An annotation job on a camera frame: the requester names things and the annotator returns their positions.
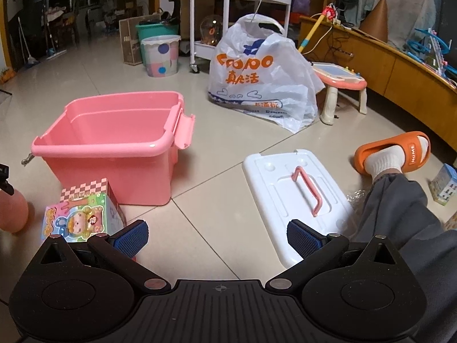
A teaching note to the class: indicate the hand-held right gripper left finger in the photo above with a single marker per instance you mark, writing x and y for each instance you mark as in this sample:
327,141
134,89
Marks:
131,238

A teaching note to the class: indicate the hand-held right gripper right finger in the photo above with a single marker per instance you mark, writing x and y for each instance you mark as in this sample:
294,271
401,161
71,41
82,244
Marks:
304,238

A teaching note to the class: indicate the colourful cartoon toy box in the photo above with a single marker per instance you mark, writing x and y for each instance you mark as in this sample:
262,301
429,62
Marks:
82,218

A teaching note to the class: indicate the white pink storage box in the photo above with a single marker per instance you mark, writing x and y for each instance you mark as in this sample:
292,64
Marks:
271,193

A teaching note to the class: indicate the pink plastic storage box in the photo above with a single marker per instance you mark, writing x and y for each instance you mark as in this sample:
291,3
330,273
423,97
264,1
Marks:
107,171

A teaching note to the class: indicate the person's right leg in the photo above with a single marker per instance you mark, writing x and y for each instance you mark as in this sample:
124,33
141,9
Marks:
403,214

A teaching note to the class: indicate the white sock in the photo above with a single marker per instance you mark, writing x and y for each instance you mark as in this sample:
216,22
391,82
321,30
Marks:
385,159

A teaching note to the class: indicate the pink spray bottle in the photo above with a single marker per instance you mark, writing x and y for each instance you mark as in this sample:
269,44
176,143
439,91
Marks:
12,210

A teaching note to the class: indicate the small metal tool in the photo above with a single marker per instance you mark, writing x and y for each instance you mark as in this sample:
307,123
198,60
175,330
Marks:
26,159

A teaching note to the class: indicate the orange slipper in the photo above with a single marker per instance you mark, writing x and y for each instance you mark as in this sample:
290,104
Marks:
410,152

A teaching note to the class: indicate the small blue house-print box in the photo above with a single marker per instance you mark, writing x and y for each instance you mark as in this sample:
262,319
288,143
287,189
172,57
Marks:
444,185

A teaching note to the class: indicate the pink children's drawing table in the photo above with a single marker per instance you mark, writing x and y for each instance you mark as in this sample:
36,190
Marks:
339,77

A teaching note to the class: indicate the white printed plastic bag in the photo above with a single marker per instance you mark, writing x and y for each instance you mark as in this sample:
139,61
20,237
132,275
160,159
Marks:
250,64

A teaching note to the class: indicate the pastel patterned wastebasket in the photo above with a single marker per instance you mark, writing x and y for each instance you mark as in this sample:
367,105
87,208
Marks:
160,57

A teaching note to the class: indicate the wooden cabinet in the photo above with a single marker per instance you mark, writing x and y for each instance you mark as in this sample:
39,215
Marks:
403,75

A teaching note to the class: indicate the brown cardboard box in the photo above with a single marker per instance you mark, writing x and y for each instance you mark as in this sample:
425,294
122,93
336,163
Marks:
129,43

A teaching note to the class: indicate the flat mop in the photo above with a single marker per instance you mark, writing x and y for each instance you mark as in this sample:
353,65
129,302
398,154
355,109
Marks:
53,50

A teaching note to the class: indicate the broom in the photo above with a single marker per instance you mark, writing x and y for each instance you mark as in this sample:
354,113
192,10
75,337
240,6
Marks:
30,59

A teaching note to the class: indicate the yellow toy stick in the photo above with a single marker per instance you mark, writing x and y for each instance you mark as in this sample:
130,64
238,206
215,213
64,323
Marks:
314,30

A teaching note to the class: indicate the green plastic bin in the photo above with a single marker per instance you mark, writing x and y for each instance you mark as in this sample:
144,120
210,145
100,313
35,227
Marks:
153,30

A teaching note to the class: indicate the clear glass dome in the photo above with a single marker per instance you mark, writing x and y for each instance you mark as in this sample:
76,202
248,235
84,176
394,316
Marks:
211,30

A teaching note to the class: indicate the blue marble run toy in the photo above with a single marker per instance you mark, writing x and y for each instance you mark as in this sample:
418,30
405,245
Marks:
433,51

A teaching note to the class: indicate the orange cone lamp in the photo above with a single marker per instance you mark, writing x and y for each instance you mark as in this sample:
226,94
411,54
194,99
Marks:
376,21

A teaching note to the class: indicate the purple storage box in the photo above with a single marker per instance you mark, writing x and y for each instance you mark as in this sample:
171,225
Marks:
301,3

